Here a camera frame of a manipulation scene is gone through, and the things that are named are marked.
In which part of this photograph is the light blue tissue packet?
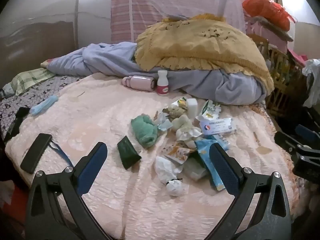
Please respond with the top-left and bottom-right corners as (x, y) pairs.
(195, 139), (227, 193)

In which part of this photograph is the yellow frilled blanket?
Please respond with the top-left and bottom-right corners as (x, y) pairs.
(134, 14), (275, 97)

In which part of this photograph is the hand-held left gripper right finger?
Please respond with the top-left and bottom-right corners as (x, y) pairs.
(209, 142), (293, 240)

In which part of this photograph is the beige crumpled tissue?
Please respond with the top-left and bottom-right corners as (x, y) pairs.
(162, 105), (187, 118)

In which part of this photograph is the pale green packet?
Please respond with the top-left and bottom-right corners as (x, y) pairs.
(182, 155), (208, 182)

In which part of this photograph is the dark green packet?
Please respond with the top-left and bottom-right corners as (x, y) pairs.
(117, 136), (142, 170)

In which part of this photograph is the dark patterned bedsheet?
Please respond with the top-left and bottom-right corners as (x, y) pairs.
(0, 75), (83, 140)

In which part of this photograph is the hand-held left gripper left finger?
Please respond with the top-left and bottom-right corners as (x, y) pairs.
(25, 142), (118, 240)

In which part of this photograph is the black-marked tissue ball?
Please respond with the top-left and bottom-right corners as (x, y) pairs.
(166, 177), (184, 197)

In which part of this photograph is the green white packet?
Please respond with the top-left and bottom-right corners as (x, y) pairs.
(196, 100), (222, 120)

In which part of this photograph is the white plastic bag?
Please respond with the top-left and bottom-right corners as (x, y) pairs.
(302, 59), (320, 108)

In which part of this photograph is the green plaid pillow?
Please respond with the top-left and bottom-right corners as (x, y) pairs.
(11, 68), (57, 96)

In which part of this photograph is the blue lanyard strap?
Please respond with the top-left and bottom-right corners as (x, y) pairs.
(49, 141), (74, 168)

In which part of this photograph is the blue face mask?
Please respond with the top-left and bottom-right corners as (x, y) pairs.
(29, 95), (59, 116)

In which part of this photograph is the pale blue crumpled wrapper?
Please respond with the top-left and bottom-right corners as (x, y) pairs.
(154, 112), (173, 132)

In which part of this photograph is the orange white snack packet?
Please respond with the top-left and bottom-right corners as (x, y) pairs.
(161, 144), (198, 164)

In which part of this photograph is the green crumpled cloth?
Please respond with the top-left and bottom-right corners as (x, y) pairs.
(131, 115), (159, 148)

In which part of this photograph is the green yellow packet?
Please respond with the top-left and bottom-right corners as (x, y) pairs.
(170, 97), (188, 113)

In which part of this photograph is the white rectangular block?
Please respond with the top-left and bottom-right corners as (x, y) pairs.
(186, 98), (198, 119)

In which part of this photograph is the black rectangular device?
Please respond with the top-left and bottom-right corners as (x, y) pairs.
(20, 133), (53, 174)

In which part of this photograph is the large white crumpled tissue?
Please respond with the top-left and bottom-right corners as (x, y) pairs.
(155, 156), (183, 184)

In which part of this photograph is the white blue medicine box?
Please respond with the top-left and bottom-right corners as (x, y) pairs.
(199, 117), (237, 137)

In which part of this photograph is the black cloth object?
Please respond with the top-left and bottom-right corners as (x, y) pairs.
(4, 107), (30, 140)

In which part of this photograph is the stack of folded clothes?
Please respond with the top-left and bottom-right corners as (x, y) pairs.
(245, 15), (294, 53)

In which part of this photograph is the wooden slatted crib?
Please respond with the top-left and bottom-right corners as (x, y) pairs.
(255, 35), (308, 115)

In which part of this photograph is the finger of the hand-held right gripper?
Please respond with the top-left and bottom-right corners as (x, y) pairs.
(274, 131), (320, 180)
(294, 107), (320, 145)

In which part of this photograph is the pink bottle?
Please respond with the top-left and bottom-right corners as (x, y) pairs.
(122, 75), (156, 90)

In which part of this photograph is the orange mesh bag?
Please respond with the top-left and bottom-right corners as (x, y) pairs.
(242, 0), (292, 30)

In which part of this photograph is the beige crumpled cloth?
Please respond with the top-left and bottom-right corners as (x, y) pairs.
(171, 114), (193, 133)

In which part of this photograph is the grey blue blanket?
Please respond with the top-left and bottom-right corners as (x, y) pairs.
(46, 42), (267, 105)

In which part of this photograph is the white red-labelled pill bottle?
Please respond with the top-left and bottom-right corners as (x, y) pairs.
(157, 70), (170, 96)

